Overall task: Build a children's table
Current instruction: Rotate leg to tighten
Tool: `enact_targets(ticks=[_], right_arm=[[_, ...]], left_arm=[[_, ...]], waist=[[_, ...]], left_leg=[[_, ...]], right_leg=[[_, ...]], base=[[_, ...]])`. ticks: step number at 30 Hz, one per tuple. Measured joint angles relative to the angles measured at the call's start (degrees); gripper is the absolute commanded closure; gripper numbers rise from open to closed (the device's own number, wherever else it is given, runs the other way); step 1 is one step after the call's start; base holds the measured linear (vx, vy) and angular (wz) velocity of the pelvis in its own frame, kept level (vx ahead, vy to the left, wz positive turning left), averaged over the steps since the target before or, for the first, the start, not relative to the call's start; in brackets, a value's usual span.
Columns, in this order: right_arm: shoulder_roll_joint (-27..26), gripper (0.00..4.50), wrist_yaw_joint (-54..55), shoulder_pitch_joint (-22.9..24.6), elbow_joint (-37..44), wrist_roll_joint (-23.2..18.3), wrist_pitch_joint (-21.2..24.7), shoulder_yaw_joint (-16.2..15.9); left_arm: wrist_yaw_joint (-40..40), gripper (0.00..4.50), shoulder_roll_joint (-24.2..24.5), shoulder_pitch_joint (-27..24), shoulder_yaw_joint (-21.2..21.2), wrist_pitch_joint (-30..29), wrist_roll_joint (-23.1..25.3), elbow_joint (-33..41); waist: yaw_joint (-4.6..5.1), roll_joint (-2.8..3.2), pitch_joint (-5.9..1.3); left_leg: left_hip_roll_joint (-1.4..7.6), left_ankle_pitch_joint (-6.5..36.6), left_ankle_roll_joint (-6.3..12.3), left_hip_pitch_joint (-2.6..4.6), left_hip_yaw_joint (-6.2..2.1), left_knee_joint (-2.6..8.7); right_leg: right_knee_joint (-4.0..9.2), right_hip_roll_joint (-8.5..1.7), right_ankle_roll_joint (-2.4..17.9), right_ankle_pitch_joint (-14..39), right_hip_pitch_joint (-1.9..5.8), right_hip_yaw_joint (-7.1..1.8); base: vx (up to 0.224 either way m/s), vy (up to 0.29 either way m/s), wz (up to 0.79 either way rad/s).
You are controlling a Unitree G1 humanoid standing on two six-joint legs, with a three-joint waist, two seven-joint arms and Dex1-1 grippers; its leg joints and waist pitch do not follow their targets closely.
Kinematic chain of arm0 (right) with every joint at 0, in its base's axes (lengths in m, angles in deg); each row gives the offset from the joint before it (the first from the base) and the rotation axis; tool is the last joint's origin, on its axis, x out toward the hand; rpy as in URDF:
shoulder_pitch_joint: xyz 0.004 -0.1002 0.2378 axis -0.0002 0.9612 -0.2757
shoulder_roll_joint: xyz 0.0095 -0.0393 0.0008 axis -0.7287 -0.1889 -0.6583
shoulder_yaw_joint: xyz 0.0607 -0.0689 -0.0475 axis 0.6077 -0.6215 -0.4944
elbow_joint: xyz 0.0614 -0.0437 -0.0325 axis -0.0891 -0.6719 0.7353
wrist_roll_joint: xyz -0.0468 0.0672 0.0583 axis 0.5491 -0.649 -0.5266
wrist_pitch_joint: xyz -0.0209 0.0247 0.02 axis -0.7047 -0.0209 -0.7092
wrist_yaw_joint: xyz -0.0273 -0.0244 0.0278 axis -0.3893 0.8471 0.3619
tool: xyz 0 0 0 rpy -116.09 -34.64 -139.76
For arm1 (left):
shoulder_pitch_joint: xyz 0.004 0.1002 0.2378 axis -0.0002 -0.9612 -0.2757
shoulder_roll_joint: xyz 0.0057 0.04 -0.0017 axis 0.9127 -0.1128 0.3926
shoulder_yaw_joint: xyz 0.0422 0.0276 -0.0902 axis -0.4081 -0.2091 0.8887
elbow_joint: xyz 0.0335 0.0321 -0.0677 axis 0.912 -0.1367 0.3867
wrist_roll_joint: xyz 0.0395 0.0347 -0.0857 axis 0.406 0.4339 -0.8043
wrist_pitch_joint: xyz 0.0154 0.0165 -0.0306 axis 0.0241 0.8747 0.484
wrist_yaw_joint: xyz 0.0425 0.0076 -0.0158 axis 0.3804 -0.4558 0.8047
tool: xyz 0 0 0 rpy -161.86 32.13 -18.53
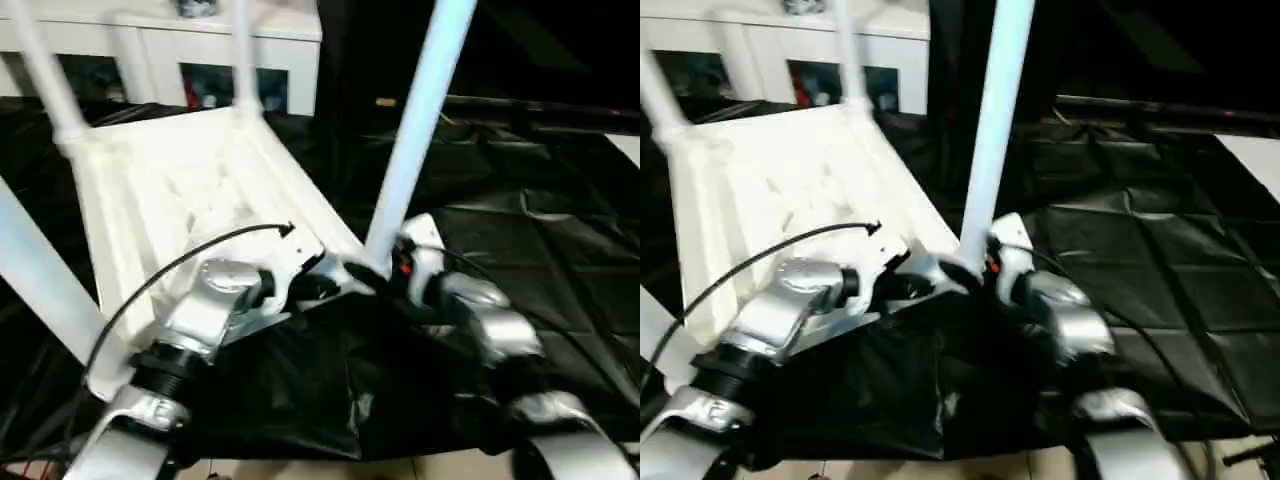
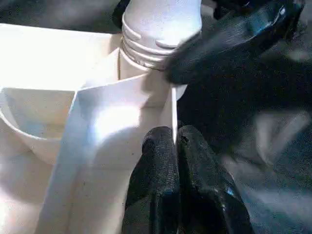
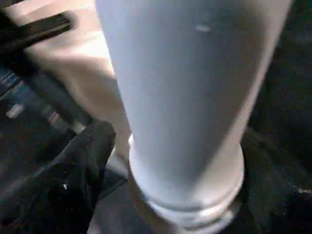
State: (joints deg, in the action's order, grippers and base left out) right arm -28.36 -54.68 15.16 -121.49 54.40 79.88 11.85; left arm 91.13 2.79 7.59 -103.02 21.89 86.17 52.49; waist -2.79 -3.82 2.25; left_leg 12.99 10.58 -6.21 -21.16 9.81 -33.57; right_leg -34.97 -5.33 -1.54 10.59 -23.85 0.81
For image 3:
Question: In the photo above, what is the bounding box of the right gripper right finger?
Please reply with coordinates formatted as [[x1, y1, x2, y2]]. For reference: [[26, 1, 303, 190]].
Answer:
[[231, 128, 312, 234]]

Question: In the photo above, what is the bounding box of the black plastic sheet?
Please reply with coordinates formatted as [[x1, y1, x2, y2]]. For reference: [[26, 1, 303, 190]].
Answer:
[[0, 0, 312, 234]]

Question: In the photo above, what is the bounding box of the white plastic table leg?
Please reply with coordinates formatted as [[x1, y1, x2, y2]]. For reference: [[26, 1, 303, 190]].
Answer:
[[95, 0, 293, 231]]

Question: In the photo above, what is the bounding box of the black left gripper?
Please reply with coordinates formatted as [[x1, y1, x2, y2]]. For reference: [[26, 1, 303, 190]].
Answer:
[[0, 9, 93, 137]]

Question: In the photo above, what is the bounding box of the white plastic table top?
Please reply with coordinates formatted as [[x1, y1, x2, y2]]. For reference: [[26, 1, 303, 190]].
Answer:
[[4, 0, 134, 171]]

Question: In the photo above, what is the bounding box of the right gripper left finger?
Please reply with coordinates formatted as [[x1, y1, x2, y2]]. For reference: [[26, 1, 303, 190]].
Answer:
[[0, 119, 117, 234]]

